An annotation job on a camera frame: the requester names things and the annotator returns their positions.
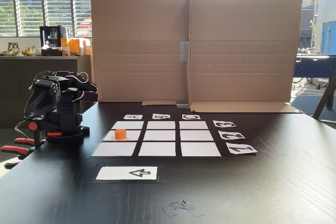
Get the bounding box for blue foosball table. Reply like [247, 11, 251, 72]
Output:
[293, 55, 336, 91]

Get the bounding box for clear tape scraps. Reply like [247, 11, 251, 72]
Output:
[161, 199, 206, 218]

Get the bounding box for grey tape on cardboard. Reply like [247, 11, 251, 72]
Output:
[180, 41, 190, 62]

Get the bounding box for white nine-square grid sheet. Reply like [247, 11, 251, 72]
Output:
[91, 120, 223, 158]

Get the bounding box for yellow banana bunch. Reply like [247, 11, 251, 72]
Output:
[21, 46, 36, 57]

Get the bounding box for paper label number 2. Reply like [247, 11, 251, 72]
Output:
[218, 130, 246, 140]

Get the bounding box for white arrow paper sheet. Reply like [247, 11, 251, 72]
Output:
[96, 166, 158, 181]

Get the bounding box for dark wooden stand leg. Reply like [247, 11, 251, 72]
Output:
[312, 69, 336, 120]

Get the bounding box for red black table clamp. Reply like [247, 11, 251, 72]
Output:
[0, 145, 35, 170]
[14, 121, 64, 147]

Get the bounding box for brown cardboard box screen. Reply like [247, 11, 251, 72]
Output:
[90, 0, 304, 114]

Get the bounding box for paper label number 1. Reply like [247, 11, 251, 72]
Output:
[225, 144, 259, 155]

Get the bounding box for grey power cable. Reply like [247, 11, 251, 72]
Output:
[14, 113, 45, 141]

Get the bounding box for grey counter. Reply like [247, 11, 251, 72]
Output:
[0, 55, 92, 130]

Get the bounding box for paper label number 3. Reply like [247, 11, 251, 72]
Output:
[212, 120, 237, 128]

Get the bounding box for red white servo cable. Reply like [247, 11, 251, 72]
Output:
[64, 71, 89, 101]

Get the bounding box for orange cartons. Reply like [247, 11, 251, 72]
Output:
[60, 37, 93, 56]

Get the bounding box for black coffee machine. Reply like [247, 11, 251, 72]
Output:
[39, 25, 70, 57]

